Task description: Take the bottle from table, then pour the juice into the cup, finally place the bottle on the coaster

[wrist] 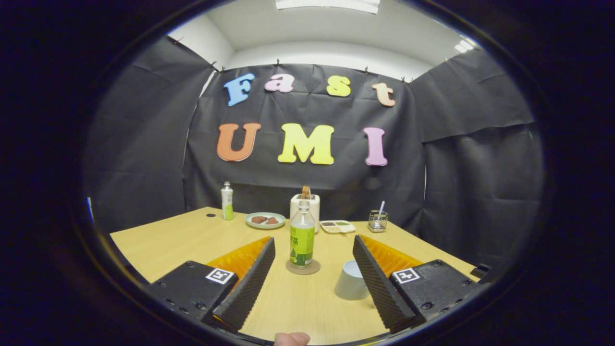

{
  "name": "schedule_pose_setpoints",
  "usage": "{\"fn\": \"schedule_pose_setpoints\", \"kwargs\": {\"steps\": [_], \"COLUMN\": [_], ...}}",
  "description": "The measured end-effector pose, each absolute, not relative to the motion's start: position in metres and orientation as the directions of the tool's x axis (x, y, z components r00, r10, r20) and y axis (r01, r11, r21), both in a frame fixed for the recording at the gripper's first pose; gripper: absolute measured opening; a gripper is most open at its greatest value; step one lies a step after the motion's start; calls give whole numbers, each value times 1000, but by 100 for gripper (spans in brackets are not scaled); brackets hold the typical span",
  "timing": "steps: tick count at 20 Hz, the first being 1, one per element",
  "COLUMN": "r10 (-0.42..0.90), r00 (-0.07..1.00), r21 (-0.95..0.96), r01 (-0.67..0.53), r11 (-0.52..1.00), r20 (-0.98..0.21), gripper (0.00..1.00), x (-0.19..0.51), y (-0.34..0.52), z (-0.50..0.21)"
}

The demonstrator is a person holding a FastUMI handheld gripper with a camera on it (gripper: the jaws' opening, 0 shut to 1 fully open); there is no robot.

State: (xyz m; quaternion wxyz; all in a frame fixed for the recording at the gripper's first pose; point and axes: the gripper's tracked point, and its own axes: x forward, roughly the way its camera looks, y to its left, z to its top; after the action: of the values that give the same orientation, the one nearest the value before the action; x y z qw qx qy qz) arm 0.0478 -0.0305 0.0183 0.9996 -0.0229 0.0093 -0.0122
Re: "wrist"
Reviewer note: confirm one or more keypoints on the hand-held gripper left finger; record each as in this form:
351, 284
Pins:
250, 286

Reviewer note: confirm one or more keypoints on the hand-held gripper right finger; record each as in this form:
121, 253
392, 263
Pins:
377, 283

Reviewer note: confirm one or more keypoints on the pale grey cup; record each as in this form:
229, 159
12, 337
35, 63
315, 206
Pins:
348, 286

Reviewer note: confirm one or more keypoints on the round brown coaster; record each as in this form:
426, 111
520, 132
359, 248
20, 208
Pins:
313, 269

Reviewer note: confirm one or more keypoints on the clear juice bottle green label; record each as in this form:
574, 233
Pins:
301, 245

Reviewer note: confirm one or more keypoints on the small white green bottle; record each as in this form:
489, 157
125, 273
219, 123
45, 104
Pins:
227, 202

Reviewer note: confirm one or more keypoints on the wooden table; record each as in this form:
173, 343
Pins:
298, 307

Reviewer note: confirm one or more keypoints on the pale green plate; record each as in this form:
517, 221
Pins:
254, 226

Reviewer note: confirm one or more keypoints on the white divided tray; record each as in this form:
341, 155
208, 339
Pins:
338, 227

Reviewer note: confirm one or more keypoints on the white toaster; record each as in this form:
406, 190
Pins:
293, 206

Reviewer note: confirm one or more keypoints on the black table edge clamp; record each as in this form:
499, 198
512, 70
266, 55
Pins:
480, 271

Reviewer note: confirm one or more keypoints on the brown bread slice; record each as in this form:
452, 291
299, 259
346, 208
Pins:
306, 191

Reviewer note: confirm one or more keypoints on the small ceiling light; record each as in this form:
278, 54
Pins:
464, 46

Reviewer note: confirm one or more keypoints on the long ceiling light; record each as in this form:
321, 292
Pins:
326, 5

